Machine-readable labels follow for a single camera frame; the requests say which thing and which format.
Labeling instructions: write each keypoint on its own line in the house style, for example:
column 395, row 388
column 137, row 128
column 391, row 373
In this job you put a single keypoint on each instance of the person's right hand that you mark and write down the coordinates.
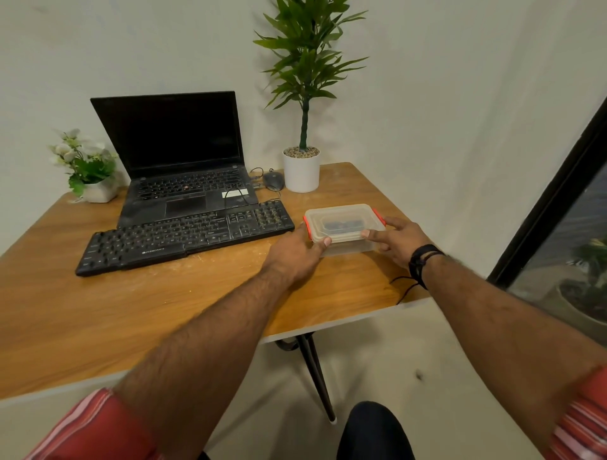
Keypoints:
column 403, row 241

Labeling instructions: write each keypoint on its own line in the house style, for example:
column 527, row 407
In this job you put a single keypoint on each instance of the person's left hand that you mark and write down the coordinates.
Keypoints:
column 294, row 258

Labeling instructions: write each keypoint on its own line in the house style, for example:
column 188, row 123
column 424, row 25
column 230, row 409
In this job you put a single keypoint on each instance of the clear plastic container lid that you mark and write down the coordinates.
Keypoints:
column 313, row 220

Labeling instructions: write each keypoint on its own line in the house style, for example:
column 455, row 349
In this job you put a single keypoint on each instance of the clear plastic container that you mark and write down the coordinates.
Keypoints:
column 346, row 248

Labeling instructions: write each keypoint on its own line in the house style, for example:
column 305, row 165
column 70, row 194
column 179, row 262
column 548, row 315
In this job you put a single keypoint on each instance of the small black brush tool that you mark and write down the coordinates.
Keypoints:
column 341, row 223

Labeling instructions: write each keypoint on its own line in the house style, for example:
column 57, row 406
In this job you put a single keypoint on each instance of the black keyboard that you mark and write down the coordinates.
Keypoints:
column 189, row 237

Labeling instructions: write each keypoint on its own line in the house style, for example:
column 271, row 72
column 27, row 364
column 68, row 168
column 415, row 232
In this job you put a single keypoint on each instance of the person's left forearm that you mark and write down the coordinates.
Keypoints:
column 204, row 350

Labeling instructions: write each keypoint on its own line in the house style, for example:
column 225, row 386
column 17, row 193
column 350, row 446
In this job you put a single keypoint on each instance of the person's right forearm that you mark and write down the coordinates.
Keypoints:
column 512, row 346

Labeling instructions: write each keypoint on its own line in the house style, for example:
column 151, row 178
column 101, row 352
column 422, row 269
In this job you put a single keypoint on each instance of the person's right leg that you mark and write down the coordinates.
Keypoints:
column 374, row 433

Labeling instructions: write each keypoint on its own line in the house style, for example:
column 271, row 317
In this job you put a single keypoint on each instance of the black wristband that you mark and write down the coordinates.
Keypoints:
column 422, row 258

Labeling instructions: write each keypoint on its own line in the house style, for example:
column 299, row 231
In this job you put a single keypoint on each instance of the black computer mouse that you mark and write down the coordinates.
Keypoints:
column 273, row 180

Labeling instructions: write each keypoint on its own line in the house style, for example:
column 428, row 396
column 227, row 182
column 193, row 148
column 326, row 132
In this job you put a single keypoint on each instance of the tall green plant white pot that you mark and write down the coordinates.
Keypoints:
column 301, row 173

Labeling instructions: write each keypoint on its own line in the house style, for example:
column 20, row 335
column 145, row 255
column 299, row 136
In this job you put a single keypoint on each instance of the black laptop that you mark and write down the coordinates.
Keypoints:
column 175, row 135

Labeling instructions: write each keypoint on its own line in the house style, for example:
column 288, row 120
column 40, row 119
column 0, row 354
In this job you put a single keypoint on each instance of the small white flower pot plant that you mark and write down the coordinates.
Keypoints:
column 90, row 168

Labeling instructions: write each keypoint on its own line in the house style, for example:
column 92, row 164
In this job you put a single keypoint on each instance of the red right sleeve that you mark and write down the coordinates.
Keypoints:
column 581, row 417

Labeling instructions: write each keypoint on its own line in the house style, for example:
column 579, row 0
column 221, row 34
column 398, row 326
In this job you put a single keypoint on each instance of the red sleeve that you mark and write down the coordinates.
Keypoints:
column 581, row 417
column 95, row 429

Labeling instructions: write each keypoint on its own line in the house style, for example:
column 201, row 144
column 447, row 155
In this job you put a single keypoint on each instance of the red left sleeve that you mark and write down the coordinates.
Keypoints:
column 95, row 429

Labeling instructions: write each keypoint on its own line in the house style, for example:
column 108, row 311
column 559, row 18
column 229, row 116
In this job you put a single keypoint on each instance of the black metal table frame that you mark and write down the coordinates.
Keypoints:
column 315, row 374

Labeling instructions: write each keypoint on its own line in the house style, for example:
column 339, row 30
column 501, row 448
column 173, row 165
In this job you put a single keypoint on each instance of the black window frame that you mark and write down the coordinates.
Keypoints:
column 550, row 199

